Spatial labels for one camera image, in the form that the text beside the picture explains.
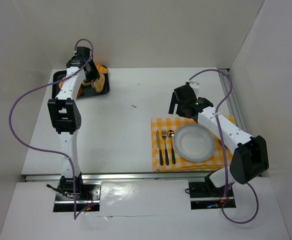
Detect striped triangular bread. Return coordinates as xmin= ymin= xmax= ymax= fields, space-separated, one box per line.
xmin=95 ymin=64 xmax=109 ymax=75

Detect silver metal tongs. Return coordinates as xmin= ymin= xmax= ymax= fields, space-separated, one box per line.
xmin=91 ymin=78 xmax=103 ymax=90

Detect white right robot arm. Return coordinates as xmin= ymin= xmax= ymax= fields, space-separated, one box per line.
xmin=168 ymin=83 xmax=269 ymax=188

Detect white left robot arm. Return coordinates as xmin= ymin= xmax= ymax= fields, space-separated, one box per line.
xmin=47 ymin=46 xmax=98 ymax=195

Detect oval bread roll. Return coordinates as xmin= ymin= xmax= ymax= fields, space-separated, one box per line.
xmin=93 ymin=73 xmax=105 ymax=93

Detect black baking tray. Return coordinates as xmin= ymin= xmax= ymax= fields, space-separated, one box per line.
xmin=48 ymin=61 xmax=110 ymax=104

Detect round fluted orange cake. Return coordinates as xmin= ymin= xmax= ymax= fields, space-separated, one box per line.
xmin=56 ymin=77 xmax=83 ymax=100

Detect yellow white checkered cloth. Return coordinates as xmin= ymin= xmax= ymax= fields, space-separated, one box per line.
xmin=151 ymin=117 xmax=225 ymax=172

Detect white round plate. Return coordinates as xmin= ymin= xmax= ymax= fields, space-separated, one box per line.
xmin=173 ymin=124 xmax=216 ymax=163

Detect ring donut bread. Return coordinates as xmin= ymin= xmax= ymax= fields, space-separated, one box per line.
xmin=81 ymin=80 xmax=91 ymax=87

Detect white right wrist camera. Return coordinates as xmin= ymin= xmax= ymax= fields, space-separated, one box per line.
xmin=186 ymin=81 xmax=200 ymax=96

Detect gold black handled spoon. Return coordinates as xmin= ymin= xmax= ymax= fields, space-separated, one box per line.
xmin=167 ymin=129 xmax=176 ymax=165

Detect black handled fork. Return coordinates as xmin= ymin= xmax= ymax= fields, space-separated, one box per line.
xmin=161 ymin=129 xmax=169 ymax=166

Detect aluminium rail right side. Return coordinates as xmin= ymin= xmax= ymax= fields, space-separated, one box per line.
xmin=218 ymin=68 xmax=247 ymax=132

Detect aluminium rail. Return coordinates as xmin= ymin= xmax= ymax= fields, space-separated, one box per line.
xmin=23 ymin=171 xmax=237 ymax=182
xmin=218 ymin=68 xmax=247 ymax=132

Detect black handled knife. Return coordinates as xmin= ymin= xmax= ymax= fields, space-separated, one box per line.
xmin=156 ymin=130 xmax=164 ymax=166

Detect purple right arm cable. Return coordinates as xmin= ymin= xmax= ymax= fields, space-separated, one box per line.
xmin=188 ymin=68 xmax=260 ymax=223

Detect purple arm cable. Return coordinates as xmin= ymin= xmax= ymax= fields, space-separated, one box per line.
xmin=8 ymin=38 xmax=95 ymax=221
xmin=188 ymin=68 xmax=260 ymax=223

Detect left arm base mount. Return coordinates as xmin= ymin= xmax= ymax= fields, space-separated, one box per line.
xmin=46 ymin=183 xmax=102 ymax=213

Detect aluminium rail front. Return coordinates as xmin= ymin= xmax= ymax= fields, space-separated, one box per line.
xmin=23 ymin=171 xmax=237 ymax=182

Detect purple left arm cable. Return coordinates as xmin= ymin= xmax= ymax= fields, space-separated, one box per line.
xmin=8 ymin=38 xmax=95 ymax=221

